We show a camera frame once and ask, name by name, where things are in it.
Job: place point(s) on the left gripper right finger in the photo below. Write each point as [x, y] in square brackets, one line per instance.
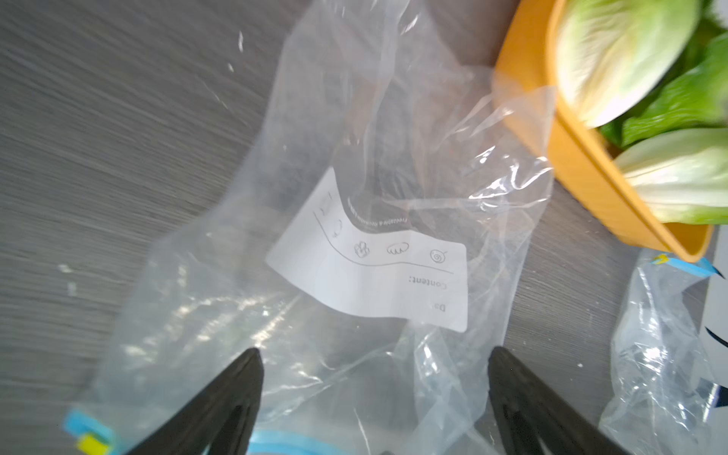
[532, 418]

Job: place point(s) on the chinese cabbage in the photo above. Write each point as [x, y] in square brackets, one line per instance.
[681, 176]
[692, 95]
[610, 54]

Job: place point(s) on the yellow plastic tray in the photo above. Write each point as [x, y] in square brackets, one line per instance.
[580, 157]

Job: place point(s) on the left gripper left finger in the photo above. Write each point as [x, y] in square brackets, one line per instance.
[218, 420]

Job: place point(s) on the clear zipper bag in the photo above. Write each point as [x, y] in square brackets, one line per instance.
[663, 387]
[369, 247]

